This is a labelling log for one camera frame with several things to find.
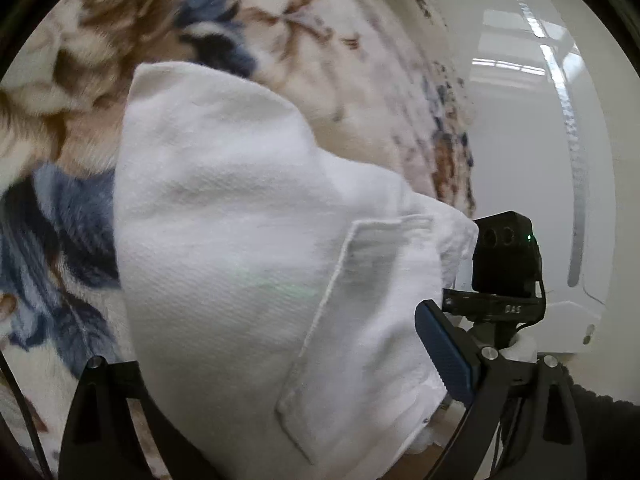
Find person's right forearm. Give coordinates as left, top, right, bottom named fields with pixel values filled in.
left=562, top=364, right=640, bottom=480

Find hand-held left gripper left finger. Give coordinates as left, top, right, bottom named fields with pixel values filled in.
left=57, top=356, right=223, bottom=480

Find floral plush blanket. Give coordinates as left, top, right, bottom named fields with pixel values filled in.
left=0, top=0, right=478, bottom=480

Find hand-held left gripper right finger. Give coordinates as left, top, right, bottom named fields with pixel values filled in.
left=414, top=299, right=587, bottom=480

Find white glossy panel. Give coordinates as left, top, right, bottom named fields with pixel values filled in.
left=415, top=0, right=618, bottom=361

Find white pants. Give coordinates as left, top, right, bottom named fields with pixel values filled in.
left=112, top=61, right=482, bottom=480

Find black cable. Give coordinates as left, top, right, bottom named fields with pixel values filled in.
left=0, top=350, right=52, bottom=480

